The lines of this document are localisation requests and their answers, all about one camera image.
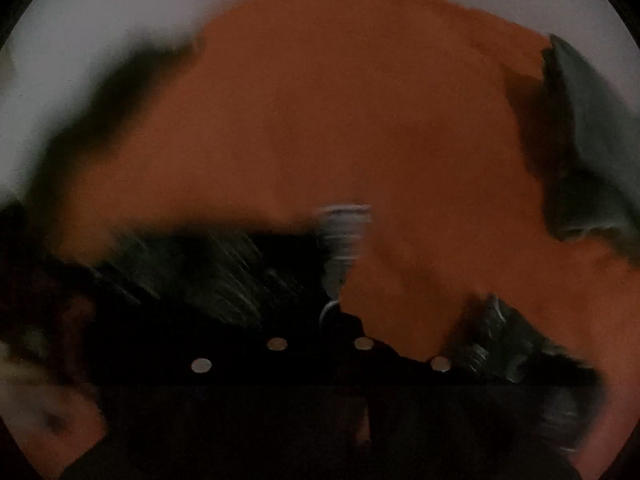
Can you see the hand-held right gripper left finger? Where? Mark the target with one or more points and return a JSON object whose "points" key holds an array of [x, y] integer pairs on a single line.
{"points": [[260, 375]]}

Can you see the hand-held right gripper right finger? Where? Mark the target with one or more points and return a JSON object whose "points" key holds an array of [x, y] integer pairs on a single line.
{"points": [[380, 375]]}

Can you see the black garment with white print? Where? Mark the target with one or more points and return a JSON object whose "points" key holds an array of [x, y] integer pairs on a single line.
{"points": [[225, 270]]}

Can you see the grey folded clothes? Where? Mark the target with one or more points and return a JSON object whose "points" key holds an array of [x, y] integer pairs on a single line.
{"points": [[590, 150]]}

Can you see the orange blanket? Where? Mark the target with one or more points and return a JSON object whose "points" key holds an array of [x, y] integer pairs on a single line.
{"points": [[340, 110]]}

